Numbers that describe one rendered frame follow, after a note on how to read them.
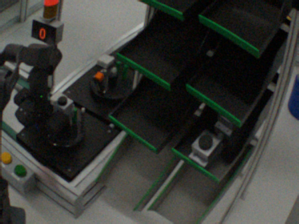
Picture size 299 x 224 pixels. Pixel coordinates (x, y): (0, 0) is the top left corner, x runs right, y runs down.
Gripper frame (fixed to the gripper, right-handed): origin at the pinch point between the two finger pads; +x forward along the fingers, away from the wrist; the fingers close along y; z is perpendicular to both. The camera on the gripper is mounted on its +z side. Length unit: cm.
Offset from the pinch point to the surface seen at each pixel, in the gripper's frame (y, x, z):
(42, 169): 3.2, 12.8, 4.2
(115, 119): 21.8, -12.2, -3.6
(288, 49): 52, -41, -16
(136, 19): -30, 23, -97
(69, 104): 1.8, 0.5, -12.1
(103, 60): -10.2, 10.0, -44.8
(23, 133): -10.2, 11.8, -1.6
